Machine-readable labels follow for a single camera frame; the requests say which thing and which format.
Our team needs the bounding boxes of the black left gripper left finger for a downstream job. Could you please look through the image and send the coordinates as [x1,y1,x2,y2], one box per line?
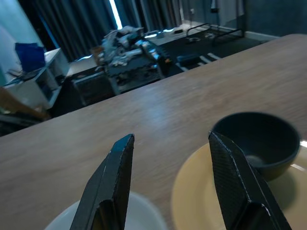
[70,133,135,230]

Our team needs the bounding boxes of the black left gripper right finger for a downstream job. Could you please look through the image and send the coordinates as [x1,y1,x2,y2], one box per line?
[208,130,293,230]

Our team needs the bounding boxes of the yellow plate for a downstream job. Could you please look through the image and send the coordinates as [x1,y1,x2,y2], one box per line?
[172,141,307,230]

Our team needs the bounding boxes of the white plate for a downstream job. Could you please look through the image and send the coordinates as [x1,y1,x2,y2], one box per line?
[44,191,168,230]

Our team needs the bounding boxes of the black bowl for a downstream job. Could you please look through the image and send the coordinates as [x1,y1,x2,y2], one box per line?
[212,111,301,182]

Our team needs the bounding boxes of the black storage crate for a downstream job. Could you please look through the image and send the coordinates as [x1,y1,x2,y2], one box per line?
[71,71,120,106]

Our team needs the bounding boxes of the white shelf unit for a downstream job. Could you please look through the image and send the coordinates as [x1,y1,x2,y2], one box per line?
[4,47,70,110]

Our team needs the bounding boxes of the blue bag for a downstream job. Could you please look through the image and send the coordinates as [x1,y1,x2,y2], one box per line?
[15,42,46,72]

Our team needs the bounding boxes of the black metal rack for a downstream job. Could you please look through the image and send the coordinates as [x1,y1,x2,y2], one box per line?
[186,0,247,45]

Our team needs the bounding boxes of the dark curtain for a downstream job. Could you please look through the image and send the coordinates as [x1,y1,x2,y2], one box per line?
[19,0,183,62]

